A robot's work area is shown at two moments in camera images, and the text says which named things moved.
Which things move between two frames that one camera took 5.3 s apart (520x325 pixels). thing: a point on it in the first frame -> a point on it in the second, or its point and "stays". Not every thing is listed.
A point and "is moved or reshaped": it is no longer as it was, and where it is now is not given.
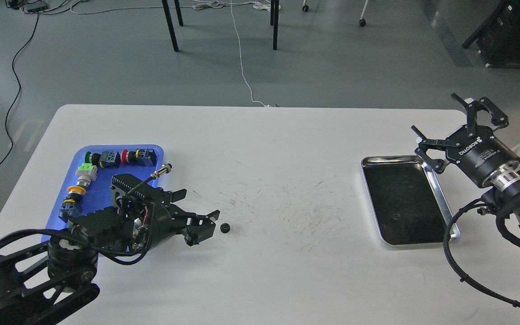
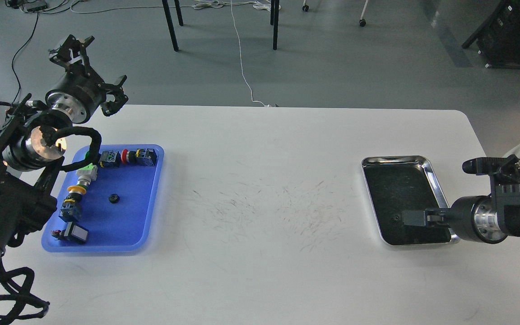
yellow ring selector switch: (71, 202) stays
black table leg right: (274, 11) stays
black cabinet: (515, 34) stays
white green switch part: (86, 173) stays
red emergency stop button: (141, 157) stays
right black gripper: (477, 151) -> (474, 217)
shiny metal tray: (409, 206) stays
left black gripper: (154, 222) -> (80, 95)
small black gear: (225, 228) is moved or reshaped
